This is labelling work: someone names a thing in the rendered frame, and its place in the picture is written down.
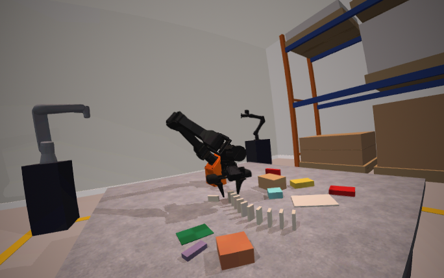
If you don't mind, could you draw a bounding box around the teal rectangular block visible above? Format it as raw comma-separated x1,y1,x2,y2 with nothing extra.
267,187,283,199

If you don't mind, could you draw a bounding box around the yellow flat block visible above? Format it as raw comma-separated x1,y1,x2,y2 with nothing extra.
290,178,314,188

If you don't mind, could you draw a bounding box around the purple rectangular block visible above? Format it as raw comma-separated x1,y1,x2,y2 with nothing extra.
182,241,208,262

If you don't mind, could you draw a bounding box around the green flat slab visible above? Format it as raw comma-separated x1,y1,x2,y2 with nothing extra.
176,223,214,245

